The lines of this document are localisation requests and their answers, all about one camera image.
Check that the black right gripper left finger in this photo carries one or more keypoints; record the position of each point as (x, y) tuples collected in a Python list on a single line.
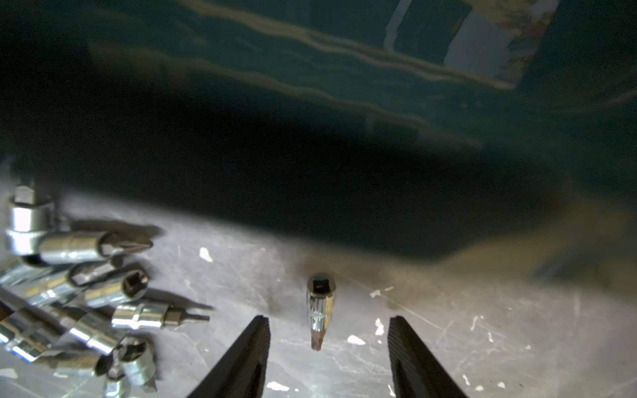
[(241, 370)]

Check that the teal plastic storage box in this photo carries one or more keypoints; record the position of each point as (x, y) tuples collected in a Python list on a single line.
[(486, 137)]

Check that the chrome bit lower pile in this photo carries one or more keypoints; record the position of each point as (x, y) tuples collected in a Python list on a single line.
[(90, 328)]

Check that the chrome bit pile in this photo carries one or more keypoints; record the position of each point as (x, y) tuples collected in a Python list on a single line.
[(136, 358), (90, 328)]

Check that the chrome bit bottom pile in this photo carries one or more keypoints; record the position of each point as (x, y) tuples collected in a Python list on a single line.
[(136, 358)]

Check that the chrome bit with brown tip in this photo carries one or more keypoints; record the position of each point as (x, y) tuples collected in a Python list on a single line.
[(321, 292)]

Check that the chrome hex bit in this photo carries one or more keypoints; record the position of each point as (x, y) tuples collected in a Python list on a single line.
[(147, 315)]

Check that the chrome socket adapter bit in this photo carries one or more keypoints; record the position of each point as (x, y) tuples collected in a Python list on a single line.
[(30, 218)]

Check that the chrome phillips bit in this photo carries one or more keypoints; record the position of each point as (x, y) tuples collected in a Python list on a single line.
[(85, 247)]

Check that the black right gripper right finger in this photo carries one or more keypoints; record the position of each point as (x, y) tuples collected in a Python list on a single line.
[(415, 370)]

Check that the chrome bit dark square socket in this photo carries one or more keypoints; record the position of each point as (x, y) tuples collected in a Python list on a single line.
[(124, 288)]

